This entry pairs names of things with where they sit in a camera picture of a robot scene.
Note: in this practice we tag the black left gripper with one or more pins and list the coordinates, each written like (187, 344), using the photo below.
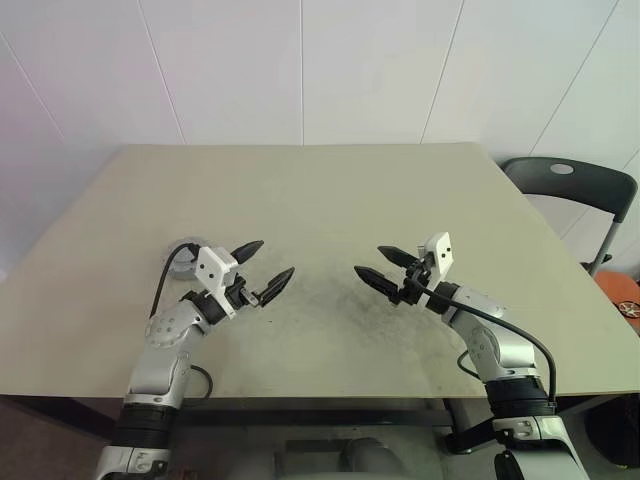
(241, 295)

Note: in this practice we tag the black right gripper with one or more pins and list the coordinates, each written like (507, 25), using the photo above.
(414, 289)

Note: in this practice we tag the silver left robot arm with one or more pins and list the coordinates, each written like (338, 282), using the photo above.
(160, 370)

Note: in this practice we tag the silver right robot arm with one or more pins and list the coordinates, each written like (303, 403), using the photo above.
(490, 345)

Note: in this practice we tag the black folding chair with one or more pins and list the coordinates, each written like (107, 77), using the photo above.
(590, 185)

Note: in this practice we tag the orange surface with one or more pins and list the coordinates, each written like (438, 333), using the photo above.
(615, 285)

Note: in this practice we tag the black round object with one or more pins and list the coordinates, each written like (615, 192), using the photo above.
(612, 435)

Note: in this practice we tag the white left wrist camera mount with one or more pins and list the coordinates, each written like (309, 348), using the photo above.
(210, 267)

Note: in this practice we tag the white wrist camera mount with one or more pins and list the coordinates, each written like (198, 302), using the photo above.
(440, 255)
(210, 267)

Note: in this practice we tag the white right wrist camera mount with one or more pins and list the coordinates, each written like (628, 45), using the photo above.
(440, 255)

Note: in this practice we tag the dark table frame bar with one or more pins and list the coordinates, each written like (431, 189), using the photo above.
(310, 415)

